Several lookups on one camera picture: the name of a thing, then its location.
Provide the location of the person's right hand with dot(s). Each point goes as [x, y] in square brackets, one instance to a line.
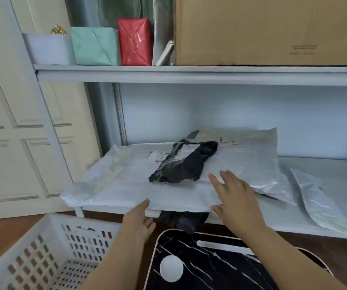
[238, 205]

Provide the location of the person's left hand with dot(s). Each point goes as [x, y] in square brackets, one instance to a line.
[135, 221]

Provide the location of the person's right thumb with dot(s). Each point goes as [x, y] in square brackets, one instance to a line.
[218, 212]

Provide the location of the person's left thumb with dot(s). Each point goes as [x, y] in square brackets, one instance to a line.
[151, 225]

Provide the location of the person's left forearm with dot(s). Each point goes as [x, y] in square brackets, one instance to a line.
[116, 262]

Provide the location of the person's right forearm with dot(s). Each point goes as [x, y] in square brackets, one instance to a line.
[285, 262]

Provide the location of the black bag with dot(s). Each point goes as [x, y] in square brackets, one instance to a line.
[182, 220]

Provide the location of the large white poly mailer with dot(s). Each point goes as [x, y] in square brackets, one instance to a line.
[125, 184]

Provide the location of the black marble pattern lap table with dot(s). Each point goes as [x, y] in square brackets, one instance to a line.
[209, 268]

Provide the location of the black poly mailer parcel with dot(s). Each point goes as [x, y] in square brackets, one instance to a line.
[182, 164]

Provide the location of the large grey poly mailer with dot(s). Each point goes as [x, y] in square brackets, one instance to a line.
[252, 157]

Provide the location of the small grey poly mailer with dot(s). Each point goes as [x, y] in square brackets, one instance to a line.
[318, 199]

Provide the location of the white plastic laundry basket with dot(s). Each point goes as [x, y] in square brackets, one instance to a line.
[46, 253]

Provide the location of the white metal shelf rack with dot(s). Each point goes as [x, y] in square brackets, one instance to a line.
[209, 75]

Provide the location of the white tube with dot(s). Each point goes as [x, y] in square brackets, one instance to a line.
[165, 53]

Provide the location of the cream panelled door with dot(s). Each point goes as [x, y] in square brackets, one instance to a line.
[13, 117]

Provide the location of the red wrapped parcel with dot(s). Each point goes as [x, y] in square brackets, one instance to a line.
[134, 42]

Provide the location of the mint green wrapped parcel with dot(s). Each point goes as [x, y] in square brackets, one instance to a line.
[95, 46]

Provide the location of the large brown cardboard box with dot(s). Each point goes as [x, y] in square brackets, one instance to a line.
[267, 30]

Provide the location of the silver foil bag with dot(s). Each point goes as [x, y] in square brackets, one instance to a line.
[163, 24]

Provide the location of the pale lavender storage box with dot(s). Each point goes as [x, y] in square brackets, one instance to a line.
[48, 49]

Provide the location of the gold metal ornament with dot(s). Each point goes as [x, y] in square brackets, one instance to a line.
[58, 30]

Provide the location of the green fabric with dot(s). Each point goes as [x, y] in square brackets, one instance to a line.
[122, 9]

